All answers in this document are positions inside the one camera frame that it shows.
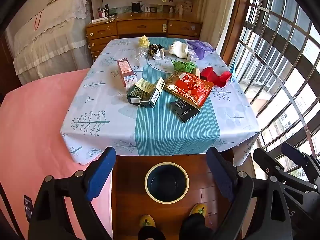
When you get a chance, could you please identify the white paper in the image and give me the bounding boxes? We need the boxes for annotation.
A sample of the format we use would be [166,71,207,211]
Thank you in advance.
[169,41,192,58]

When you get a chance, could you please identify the blue tree print tablecloth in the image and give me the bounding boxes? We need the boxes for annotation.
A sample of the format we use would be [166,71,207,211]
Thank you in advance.
[59,37,261,166]

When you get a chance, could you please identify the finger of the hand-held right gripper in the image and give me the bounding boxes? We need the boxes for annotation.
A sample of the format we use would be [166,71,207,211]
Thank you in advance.
[253,147,315,193]
[280,142,320,180]

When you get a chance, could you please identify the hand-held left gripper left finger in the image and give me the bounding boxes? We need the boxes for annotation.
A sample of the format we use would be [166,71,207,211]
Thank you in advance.
[28,146,117,240]

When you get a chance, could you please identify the person's leg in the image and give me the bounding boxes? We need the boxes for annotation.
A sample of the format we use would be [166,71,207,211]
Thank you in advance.
[137,226,166,240]
[179,214,213,240]

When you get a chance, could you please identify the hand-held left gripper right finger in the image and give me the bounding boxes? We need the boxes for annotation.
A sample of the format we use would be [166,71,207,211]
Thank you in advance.
[206,147,293,240]

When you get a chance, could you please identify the dark blue waste bin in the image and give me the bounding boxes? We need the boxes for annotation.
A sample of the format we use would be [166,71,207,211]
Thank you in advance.
[144,162,189,203]

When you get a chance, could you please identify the small white purple box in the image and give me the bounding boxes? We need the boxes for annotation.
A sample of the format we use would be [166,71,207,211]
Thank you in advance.
[187,50,200,62]

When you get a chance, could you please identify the pink milk carton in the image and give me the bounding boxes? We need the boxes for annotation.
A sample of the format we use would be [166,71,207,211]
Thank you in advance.
[117,58,137,88]

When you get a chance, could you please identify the person's left leg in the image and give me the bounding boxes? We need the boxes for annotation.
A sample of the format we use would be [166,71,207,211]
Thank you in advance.
[137,226,166,240]

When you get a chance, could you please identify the black packet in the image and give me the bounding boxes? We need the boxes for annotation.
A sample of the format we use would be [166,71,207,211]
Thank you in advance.
[171,99,201,123]

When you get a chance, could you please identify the wooden dresser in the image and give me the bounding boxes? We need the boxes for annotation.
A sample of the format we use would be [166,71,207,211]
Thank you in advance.
[86,12,203,63]

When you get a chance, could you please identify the barred window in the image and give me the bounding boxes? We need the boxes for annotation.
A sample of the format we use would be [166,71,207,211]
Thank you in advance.
[220,0,320,180]

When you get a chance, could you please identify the white lace cover cloth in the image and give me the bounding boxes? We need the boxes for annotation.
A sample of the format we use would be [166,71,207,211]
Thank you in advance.
[12,0,94,85]

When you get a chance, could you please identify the black white wrapper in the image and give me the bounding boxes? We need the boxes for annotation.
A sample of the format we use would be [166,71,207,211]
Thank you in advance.
[147,44,165,60]

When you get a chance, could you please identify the dark green cardboard box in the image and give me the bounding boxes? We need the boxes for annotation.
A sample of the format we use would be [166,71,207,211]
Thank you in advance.
[127,77,166,108]

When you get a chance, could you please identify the purple plastic bag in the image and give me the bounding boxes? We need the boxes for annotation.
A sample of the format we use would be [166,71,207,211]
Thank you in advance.
[186,39,215,60]

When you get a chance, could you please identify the green paper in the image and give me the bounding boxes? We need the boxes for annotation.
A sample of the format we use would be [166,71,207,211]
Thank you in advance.
[173,60,197,73]

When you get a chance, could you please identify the red bag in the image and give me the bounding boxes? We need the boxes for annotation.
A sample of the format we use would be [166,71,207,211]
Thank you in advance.
[200,67,233,87]

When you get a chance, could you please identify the yellow paper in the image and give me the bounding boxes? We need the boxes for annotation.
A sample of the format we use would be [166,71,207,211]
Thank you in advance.
[138,35,150,48]

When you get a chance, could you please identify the pink bed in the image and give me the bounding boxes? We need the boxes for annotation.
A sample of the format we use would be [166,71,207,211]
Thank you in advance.
[0,68,115,240]

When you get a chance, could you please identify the person's right leg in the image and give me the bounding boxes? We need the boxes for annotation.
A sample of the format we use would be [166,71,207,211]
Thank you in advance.
[179,214,213,240]

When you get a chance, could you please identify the red snack packet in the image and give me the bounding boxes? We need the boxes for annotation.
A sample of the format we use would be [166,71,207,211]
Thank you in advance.
[163,71,215,110]

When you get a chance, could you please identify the clear plastic packaging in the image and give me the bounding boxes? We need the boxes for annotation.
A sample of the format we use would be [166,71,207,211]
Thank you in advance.
[134,49,150,60]

